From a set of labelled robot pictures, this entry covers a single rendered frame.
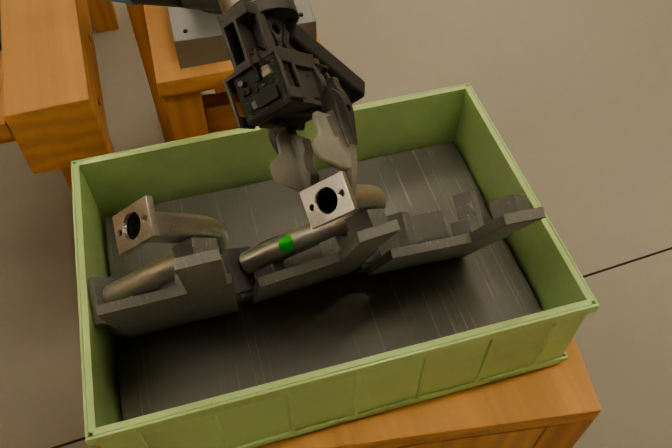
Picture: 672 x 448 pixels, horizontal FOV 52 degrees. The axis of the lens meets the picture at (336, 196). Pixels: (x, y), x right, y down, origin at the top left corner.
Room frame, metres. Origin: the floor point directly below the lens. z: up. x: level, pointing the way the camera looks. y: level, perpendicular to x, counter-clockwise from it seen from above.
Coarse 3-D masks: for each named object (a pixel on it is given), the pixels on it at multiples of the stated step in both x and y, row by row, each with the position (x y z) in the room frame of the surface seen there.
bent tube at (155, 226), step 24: (120, 216) 0.39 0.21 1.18; (144, 216) 0.38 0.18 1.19; (168, 216) 0.40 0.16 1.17; (192, 216) 0.41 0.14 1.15; (120, 240) 0.37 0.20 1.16; (144, 240) 0.36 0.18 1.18; (168, 240) 0.38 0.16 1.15; (168, 264) 0.44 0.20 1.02; (120, 288) 0.44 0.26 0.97; (144, 288) 0.43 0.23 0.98
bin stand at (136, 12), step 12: (132, 12) 1.44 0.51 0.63; (132, 24) 1.44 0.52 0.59; (144, 24) 1.45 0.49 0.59; (144, 36) 1.45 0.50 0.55; (144, 48) 1.45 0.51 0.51; (144, 60) 1.44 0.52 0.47; (156, 84) 1.45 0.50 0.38; (156, 96) 1.44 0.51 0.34; (156, 108) 1.44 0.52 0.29; (168, 120) 1.45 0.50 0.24; (168, 132) 1.45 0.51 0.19
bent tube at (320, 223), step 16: (336, 176) 0.43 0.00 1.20; (304, 192) 0.43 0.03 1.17; (320, 192) 0.43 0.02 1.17; (336, 192) 0.42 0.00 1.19; (352, 192) 0.41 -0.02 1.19; (368, 192) 0.45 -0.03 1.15; (320, 208) 0.41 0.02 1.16; (336, 208) 0.40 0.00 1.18; (352, 208) 0.40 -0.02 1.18; (368, 208) 0.44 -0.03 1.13; (384, 208) 0.47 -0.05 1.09; (320, 224) 0.40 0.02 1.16; (336, 224) 0.48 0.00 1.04; (272, 240) 0.50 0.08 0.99; (304, 240) 0.48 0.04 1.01; (320, 240) 0.48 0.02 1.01; (240, 256) 0.49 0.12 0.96; (256, 256) 0.48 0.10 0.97; (272, 256) 0.48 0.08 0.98; (288, 256) 0.48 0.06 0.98
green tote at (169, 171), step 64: (256, 128) 0.72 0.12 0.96; (384, 128) 0.77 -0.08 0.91; (448, 128) 0.80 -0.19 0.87; (128, 192) 0.66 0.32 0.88; (192, 192) 0.69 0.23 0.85; (512, 192) 0.62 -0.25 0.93; (512, 320) 0.40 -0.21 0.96; (576, 320) 0.42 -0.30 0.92; (320, 384) 0.32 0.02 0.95; (384, 384) 0.35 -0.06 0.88; (448, 384) 0.38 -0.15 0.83
